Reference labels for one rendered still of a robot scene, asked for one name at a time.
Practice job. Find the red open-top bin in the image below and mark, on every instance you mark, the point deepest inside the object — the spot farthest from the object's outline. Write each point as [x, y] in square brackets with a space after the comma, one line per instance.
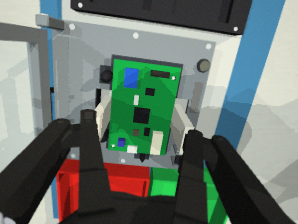
[68, 182]

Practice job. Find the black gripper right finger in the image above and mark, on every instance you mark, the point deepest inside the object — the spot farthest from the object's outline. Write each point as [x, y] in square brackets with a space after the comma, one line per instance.
[245, 199]

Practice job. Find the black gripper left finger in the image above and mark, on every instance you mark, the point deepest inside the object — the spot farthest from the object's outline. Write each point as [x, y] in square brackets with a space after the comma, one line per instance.
[26, 179]

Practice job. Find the green open-top bin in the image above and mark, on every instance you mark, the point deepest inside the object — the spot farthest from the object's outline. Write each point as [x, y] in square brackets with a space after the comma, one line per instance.
[216, 211]

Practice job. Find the green circuit board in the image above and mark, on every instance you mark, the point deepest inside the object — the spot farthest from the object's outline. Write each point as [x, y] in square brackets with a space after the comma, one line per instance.
[143, 98]

